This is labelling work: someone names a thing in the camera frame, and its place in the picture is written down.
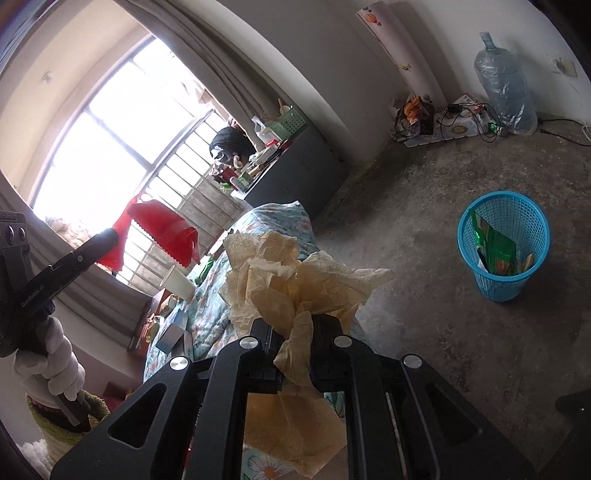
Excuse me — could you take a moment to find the blue plastic basket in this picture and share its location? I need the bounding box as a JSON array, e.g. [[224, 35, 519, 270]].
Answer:
[[457, 191, 551, 303]]

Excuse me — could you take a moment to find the brown paper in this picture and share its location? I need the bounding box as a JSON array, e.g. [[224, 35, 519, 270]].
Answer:
[[218, 231, 397, 478]]

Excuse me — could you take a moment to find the dark snack bag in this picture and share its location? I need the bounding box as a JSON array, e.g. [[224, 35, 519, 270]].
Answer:
[[393, 95, 435, 137]]

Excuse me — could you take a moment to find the metal window railing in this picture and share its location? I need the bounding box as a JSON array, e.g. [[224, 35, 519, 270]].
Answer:
[[115, 108, 245, 296]]

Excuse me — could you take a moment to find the black bag on cabinet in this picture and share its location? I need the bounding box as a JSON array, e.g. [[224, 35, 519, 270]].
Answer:
[[209, 127, 256, 164]]

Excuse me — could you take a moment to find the person's left forearm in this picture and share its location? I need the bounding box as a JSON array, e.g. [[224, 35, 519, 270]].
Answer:
[[18, 390, 112, 480]]

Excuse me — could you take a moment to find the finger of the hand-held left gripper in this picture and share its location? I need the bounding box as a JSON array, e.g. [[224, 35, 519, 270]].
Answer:
[[46, 228, 120, 298]]

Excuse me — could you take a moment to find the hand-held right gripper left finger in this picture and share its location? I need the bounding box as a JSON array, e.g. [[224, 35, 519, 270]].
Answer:
[[51, 318, 287, 480]]

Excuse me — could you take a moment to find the patterned paper roll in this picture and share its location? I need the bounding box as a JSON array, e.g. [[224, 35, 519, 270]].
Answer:
[[355, 0, 432, 100]]

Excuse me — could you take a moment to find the window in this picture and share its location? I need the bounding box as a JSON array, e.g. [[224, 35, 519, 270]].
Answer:
[[28, 37, 218, 222]]

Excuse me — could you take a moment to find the wrapped large water bottle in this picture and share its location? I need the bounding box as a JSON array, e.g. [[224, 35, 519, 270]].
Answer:
[[473, 31, 539, 136]]

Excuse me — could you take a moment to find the person's left hand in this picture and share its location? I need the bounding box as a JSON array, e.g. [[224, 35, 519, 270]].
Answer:
[[13, 318, 86, 402]]

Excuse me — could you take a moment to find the green chip bag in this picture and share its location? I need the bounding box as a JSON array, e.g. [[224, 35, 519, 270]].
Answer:
[[468, 210, 518, 277]]

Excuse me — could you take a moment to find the green plastic basket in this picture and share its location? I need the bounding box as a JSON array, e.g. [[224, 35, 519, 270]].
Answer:
[[265, 111, 309, 141]]

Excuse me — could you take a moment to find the white paper cup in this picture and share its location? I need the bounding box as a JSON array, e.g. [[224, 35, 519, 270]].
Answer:
[[159, 264, 197, 301]]

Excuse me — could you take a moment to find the wall socket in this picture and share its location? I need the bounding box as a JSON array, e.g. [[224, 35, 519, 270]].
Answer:
[[551, 55, 580, 79]]

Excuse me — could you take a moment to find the red foil wrapper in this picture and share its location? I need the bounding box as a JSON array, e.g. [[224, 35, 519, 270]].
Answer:
[[96, 194, 200, 272]]

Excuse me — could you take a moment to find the black cable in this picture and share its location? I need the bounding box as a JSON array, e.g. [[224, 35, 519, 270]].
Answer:
[[536, 117, 591, 146]]

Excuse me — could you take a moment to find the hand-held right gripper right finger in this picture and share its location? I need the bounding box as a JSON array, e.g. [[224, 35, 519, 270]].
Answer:
[[310, 314, 539, 480]]

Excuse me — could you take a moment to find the grey cabinet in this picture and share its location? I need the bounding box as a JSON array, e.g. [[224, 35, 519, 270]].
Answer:
[[231, 124, 347, 215]]

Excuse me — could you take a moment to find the white box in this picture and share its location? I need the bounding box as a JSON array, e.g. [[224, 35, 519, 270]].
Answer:
[[154, 314, 188, 354]]

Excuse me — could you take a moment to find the brown wooden table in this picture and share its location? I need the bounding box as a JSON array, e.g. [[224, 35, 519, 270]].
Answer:
[[127, 288, 167, 354]]

